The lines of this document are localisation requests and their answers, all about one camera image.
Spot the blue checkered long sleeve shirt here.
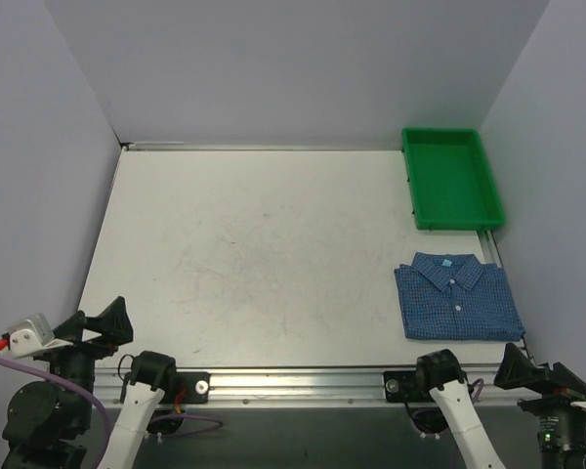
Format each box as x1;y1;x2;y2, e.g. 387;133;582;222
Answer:
395;252;525;342

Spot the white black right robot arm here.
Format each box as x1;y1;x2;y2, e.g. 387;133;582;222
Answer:
413;343;586;468

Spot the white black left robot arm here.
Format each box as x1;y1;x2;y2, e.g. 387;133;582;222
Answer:
0;296;178;468

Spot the green plastic bin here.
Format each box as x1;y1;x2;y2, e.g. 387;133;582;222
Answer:
401;127;505;232

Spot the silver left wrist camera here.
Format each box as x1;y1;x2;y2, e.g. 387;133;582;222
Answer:
0;314;55;359

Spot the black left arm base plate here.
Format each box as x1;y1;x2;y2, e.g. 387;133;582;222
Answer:
161;371;211;405

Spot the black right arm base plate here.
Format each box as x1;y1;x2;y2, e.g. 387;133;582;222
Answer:
383;369;434;405

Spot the aluminium front frame rail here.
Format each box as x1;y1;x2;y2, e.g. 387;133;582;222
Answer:
87;363;548;411

